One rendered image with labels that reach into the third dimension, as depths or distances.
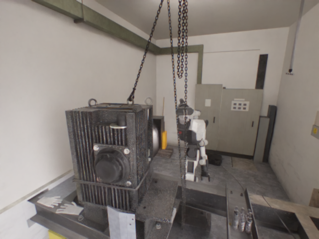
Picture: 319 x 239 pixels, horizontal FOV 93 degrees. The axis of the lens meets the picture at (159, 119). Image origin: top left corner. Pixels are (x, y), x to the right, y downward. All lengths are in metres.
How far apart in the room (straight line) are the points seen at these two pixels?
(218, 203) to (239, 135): 2.31
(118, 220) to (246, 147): 3.50
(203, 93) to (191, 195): 2.50
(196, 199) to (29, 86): 2.10
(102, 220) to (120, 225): 0.42
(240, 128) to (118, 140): 3.31
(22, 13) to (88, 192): 1.66
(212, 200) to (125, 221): 1.17
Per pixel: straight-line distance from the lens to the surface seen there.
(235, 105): 3.88
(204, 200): 2.04
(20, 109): 1.90
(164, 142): 1.45
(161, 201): 1.35
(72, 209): 1.79
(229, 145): 4.12
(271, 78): 4.19
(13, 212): 2.07
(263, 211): 2.07
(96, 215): 1.55
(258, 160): 4.32
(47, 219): 2.21
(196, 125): 1.89
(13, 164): 1.96
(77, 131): 1.21
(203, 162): 2.22
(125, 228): 1.14
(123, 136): 1.00
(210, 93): 3.85
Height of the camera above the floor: 1.79
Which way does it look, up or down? 13 degrees down
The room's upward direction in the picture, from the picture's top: straight up
